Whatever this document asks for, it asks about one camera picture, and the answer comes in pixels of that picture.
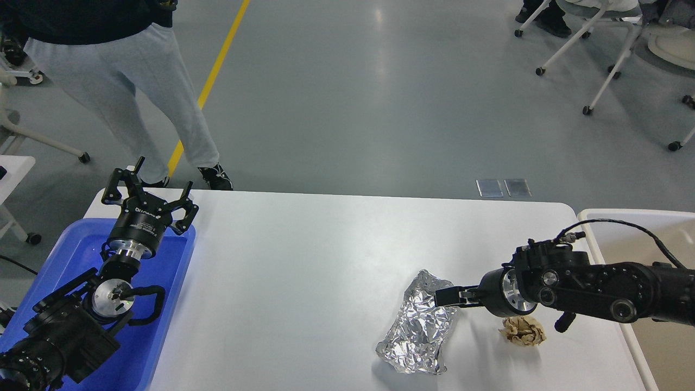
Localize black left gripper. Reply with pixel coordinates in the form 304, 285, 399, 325
102, 157, 199, 259

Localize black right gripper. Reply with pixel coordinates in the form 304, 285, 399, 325
434, 268, 537, 318

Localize aluminium foil bag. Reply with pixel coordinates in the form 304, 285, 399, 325
375, 269, 459, 375

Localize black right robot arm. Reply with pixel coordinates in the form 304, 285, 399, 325
434, 221, 694, 332

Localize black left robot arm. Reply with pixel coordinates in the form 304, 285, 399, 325
2, 157, 199, 390

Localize crumpled brown paper ball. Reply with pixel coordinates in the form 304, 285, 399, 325
497, 316, 548, 347

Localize left metal floor plate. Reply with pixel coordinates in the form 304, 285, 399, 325
476, 179, 504, 198

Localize metal floor plate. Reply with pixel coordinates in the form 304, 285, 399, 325
476, 179, 504, 198
504, 179, 532, 198

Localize right metal floor plate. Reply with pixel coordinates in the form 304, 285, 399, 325
504, 179, 532, 198

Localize person in grey trousers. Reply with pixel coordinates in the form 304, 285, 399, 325
2, 1, 233, 191

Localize white chair base left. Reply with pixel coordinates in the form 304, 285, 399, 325
0, 33, 91, 165

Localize beige plastic bin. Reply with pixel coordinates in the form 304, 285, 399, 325
578, 209, 694, 390

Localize seated person's black shoes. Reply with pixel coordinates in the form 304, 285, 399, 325
515, 1, 572, 38

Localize white rolling chair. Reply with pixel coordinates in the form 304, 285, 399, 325
535, 1, 645, 116

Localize white chair at right edge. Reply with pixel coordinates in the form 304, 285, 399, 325
645, 0, 695, 152

